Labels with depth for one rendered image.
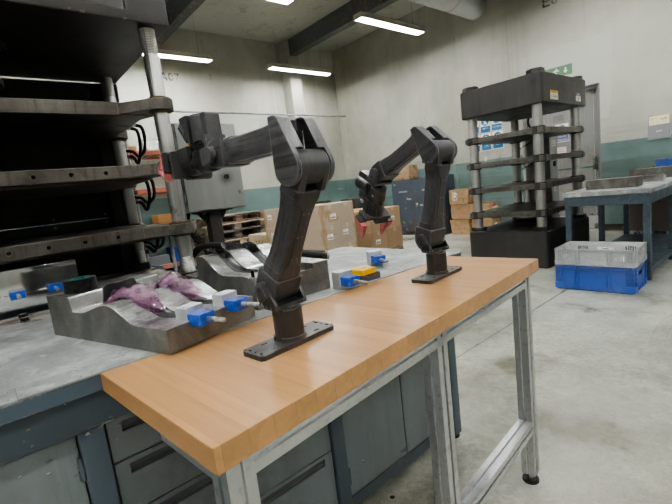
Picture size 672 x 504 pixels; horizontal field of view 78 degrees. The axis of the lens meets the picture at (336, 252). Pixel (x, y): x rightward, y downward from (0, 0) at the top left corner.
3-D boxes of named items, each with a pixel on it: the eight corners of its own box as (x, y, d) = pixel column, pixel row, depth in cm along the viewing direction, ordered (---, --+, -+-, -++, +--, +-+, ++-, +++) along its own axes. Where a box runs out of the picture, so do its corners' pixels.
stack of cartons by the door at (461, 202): (502, 231, 743) (499, 184, 730) (493, 234, 722) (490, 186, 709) (460, 231, 807) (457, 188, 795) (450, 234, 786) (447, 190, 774)
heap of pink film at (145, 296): (211, 296, 111) (206, 267, 110) (152, 317, 96) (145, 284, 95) (152, 293, 125) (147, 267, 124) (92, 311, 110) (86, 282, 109)
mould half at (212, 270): (330, 287, 130) (325, 245, 128) (258, 310, 113) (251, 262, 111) (250, 275, 168) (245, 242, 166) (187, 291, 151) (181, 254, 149)
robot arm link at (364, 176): (349, 189, 150) (355, 157, 144) (367, 186, 155) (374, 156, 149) (368, 203, 143) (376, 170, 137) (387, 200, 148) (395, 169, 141)
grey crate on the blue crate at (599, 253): (649, 259, 349) (649, 241, 347) (635, 269, 323) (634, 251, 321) (570, 256, 395) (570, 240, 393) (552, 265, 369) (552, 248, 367)
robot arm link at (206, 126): (176, 117, 93) (202, 104, 85) (210, 119, 99) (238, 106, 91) (185, 169, 95) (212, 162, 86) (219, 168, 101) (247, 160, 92)
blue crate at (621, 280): (649, 283, 353) (649, 258, 349) (635, 296, 326) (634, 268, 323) (571, 277, 399) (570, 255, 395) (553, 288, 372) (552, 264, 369)
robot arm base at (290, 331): (235, 317, 81) (256, 322, 77) (309, 291, 95) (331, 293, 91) (241, 355, 83) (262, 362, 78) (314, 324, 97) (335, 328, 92)
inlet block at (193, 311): (235, 328, 91) (232, 304, 90) (218, 336, 87) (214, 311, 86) (195, 323, 98) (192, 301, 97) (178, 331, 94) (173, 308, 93)
